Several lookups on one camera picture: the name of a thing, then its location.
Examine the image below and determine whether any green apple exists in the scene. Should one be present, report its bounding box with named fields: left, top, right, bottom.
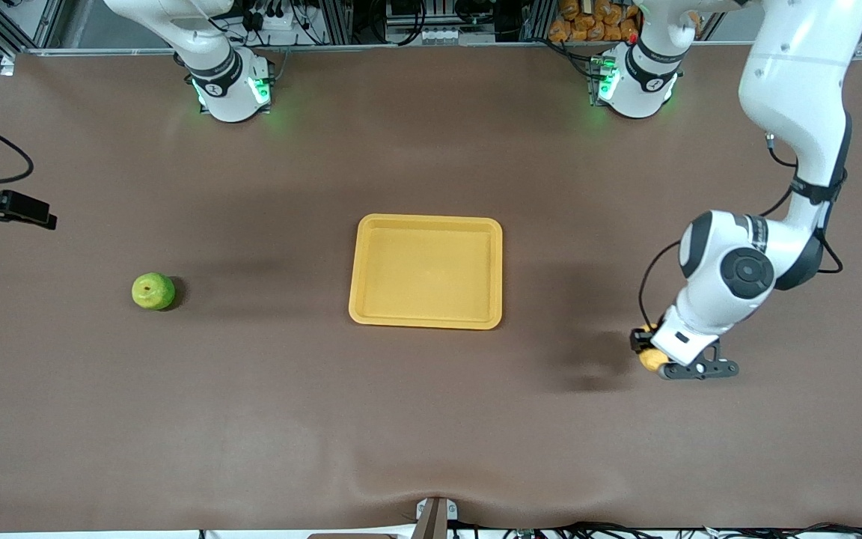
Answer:
left=131, top=272, right=177, bottom=311

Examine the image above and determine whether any pile of orange items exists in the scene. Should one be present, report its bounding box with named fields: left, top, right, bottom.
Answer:
left=548, top=0, right=641, bottom=43

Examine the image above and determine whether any brown table mat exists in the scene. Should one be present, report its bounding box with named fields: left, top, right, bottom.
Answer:
left=0, top=46, right=862, bottom=534

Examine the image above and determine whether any yellow plastic tray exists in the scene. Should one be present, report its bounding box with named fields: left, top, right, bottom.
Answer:
left=348, top=213, right=504, bottom=331

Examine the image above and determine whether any metal table clamp bracket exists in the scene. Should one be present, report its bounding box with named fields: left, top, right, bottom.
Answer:
left=415, top=497, right=459, bottom=539

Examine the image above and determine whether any white power strip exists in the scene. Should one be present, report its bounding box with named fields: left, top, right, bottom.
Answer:
left=240, top=0, right=312, bottom=31

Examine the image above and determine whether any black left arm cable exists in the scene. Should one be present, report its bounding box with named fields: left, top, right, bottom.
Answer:
left=638, top=131, right=845, bottom=330

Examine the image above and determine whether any aluminium table frame rail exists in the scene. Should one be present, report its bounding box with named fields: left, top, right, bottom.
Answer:
left=1, top=40, right=862, bottom=59

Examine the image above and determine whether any white connector block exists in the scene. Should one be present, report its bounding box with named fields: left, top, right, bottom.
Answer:
left=421, top=26, right=470, bottom=45

